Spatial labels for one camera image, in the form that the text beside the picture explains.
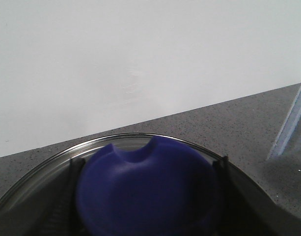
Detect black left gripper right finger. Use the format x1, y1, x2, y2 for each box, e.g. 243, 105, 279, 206
212, 156, 301, 236

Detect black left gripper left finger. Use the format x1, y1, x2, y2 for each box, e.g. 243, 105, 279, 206
0, 159, 85, 236

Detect glass lid with blue knob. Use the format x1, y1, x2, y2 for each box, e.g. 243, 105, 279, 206
0, 136, 224, 236

